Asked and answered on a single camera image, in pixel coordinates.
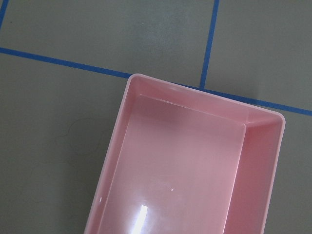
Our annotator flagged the pink plastic bin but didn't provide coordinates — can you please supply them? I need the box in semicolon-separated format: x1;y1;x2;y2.
84;74;285;234

